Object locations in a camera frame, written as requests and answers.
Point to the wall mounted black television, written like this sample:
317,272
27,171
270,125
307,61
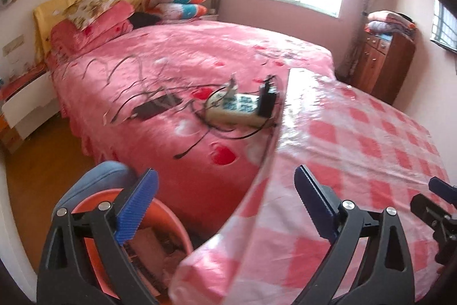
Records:
444,25

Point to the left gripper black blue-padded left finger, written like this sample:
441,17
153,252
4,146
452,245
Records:
83,260

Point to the red white checkered tablecloth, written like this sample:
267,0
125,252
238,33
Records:
365,150

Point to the lower colourful striped pillow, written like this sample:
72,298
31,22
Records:
173,11

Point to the trash inside bin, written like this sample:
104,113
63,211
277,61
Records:
155,255

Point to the pink folded blanket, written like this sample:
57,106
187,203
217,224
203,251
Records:
67,39

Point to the black smartphone on bed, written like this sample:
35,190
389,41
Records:
156,106

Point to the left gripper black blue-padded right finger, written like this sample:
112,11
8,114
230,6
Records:
368,261

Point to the blue padded stool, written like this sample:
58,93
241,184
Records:
104,176

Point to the folded blankets on cabinet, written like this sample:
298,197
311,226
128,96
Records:
388,22

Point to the orange plastic trash bin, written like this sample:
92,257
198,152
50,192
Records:
158,216

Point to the pink bed with heart bedspread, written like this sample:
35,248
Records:
204,172

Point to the yellow wooden headboard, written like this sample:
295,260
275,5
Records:
46,16

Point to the white bedside table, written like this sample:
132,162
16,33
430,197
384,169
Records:
27,102

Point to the black power adapter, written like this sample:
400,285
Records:
267,98

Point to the brown wooden cabinet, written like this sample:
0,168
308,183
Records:
382,65

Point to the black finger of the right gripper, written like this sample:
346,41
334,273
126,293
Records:
438,219

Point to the white power strip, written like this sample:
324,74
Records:
239,109

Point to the floral cushion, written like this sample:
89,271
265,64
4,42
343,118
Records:
83,13

